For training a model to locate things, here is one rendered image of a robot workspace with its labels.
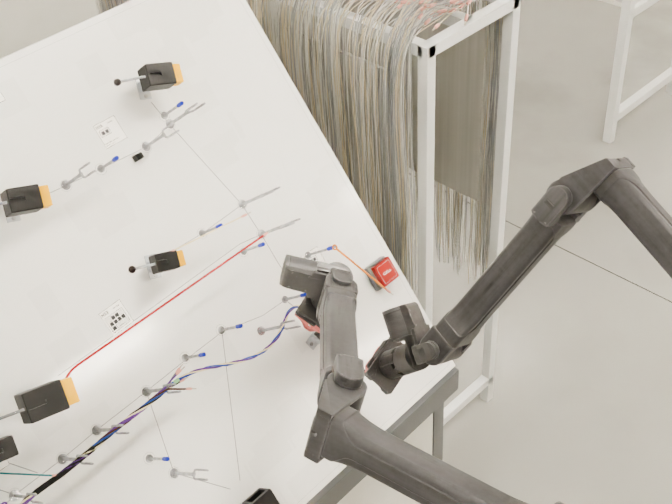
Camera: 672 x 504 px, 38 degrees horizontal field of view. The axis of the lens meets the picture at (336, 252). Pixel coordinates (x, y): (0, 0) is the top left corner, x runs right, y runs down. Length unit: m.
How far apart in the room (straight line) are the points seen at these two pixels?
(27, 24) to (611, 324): 2.77
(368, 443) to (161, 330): 0.70
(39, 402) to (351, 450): 0.60
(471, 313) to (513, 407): 1.61
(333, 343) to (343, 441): 0.25
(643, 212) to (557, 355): 1.98
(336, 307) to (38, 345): 0.53
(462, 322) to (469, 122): 1.08
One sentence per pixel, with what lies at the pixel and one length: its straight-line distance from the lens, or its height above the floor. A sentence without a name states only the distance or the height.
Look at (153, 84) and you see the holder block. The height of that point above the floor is 1.59.
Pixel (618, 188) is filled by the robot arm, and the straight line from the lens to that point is 1.57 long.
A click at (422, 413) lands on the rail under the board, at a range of 2.18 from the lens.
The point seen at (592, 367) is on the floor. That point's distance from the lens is 3.48.
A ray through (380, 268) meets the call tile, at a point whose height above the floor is 1.12.
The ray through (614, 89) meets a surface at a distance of 4.45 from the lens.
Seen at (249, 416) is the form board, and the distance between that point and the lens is 1.93.
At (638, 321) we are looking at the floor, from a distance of 3.68.
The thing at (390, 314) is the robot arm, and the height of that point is 1.22.
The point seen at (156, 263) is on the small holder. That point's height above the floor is 1.36.
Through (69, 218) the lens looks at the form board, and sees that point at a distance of 1.83.
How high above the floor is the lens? 2.48
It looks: 39 degrees down
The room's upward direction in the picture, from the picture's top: 4 degrees counter-clockwise
